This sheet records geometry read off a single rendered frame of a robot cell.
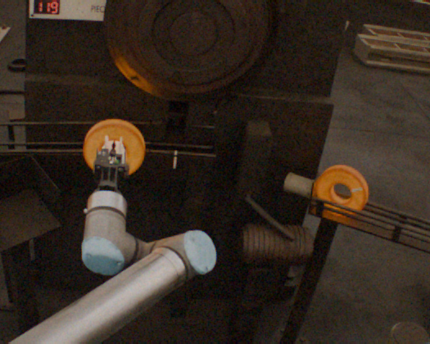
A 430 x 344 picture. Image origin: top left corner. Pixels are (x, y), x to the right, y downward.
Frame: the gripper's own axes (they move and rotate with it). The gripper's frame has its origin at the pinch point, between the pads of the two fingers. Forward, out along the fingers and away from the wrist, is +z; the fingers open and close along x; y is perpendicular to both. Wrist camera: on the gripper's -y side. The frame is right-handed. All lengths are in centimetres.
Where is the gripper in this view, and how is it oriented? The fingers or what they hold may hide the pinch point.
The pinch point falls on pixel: (114, 142)
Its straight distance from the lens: 141.5
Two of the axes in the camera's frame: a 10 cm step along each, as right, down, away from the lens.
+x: -9.9, -0.8, -1.4
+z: -0.3, -7.6, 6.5
